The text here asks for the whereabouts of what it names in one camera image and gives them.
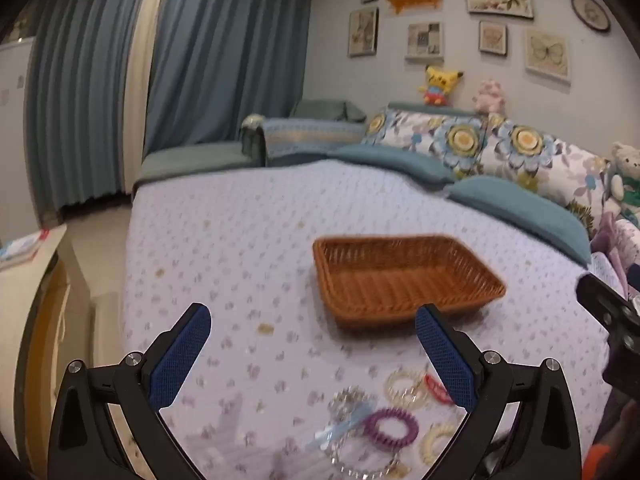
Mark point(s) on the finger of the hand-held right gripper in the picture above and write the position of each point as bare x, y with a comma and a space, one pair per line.
597, 297

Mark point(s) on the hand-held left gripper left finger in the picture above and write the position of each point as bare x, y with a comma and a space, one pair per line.
177, 360

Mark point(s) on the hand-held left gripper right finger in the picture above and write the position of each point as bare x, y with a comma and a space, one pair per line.
447, 360

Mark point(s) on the brown wicker basket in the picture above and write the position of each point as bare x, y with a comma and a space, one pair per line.
405, 280

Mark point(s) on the silver crystal hair accessory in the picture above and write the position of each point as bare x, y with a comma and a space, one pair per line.
345, 400

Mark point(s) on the purple floral cloth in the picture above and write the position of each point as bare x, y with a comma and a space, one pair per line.
612, 245

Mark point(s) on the orange cloth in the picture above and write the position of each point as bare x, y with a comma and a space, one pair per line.
600, 460

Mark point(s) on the large teal pillow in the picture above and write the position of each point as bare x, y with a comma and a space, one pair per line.
525, 210

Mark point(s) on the floral quilted bedspread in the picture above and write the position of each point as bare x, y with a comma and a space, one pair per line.
225, 240

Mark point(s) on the white teddy bear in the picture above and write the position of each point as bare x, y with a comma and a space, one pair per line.
625, 170

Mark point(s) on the floral pillow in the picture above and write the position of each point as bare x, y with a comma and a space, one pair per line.
425, 135
550, 170

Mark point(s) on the wooden bedside table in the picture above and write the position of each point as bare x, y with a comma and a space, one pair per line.
35, 320

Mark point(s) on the stack of books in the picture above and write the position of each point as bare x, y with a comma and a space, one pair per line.
22, 250

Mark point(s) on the grey-green sofa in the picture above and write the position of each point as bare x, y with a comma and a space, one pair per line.
190, 160

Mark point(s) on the small teal pillow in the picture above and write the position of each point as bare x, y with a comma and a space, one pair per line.
400, 162

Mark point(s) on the pink plush toy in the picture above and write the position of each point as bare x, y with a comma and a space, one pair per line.
489, 97

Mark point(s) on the large framed butterfly picture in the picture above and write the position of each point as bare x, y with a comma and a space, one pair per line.
547, 55

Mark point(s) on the blue knitted sofa cover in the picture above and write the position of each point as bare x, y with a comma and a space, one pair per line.
310, 135

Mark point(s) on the yellow plush toy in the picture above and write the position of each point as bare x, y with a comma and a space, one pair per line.
439, 85

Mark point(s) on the small framed butterfly picture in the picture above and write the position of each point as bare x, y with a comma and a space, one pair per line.
492, 38

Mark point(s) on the round framed picture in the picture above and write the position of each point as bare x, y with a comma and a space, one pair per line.
591, 12

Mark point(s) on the blue curtain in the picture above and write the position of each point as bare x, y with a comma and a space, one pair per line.
80, 85
225, 50

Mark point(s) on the beige curtain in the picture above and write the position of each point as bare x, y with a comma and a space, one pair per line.
142, 60

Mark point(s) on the framed patchwork picture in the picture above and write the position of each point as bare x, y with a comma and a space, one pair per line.
425, 40

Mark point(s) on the tall framed picture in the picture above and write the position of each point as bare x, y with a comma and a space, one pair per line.
363, 32

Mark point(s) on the orange wall shelf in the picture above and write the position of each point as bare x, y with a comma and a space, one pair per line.
415, 0

